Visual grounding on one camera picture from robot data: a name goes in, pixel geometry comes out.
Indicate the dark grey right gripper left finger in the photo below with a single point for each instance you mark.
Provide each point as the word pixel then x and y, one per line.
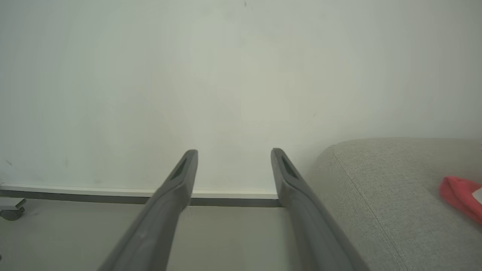
pixel 154 229

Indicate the grey fabric sofa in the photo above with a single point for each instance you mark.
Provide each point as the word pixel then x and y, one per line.
pixel 399 210

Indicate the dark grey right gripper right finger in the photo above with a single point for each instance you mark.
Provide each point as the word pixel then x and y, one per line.
pixel 316 241

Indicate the grey and white baseboard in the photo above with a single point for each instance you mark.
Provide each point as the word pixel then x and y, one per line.
pixel 75 194

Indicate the red basketball jersey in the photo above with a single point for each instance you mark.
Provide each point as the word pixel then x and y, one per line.
pixel 461 195

